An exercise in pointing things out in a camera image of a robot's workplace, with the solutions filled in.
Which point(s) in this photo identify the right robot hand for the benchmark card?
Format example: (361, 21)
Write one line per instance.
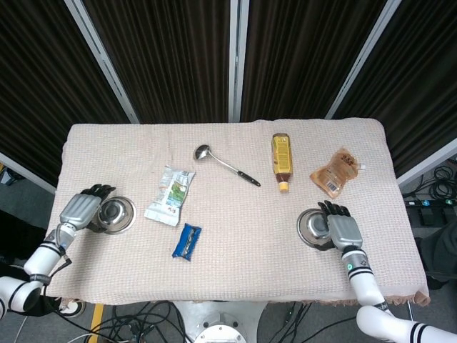
(342, 227)

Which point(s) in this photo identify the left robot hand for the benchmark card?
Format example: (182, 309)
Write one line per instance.
(80, 209)

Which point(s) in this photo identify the metal bowl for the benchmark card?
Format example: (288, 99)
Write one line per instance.
(314, 227)
(119, 214)

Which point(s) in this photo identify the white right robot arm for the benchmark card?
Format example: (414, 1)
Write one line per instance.
(366, 282)

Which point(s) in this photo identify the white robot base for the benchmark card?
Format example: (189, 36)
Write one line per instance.
(221, 321)

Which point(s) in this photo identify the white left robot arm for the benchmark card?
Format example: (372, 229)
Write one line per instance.
(41, 257)

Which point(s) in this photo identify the brown sauce pouch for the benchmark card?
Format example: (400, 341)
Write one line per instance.
(335, 173)

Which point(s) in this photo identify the black power strip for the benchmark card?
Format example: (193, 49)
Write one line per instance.
(428, 203)

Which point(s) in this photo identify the yellow label tea bottle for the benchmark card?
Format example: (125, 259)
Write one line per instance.
(282, 157)

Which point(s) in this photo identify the white green snack bag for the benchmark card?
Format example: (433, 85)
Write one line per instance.
(171, 194)

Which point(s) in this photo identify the black chair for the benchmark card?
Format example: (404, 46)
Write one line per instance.
(441, 250)

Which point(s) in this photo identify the beige waffle tablecloth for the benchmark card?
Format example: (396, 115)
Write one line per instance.
(235, 232)

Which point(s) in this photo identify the blue cookie pack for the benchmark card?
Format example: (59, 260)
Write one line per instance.
(186, 243)

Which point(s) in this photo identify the dark corrugated partition panel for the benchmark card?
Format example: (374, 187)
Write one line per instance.
(46, 89)
(421, 78)
(300, 57)
(171, 57)

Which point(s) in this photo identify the white partition frame post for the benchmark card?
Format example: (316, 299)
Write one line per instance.
(236, 60)
(360, 64)
(428, 160)
(25, 171)
(103, 60)

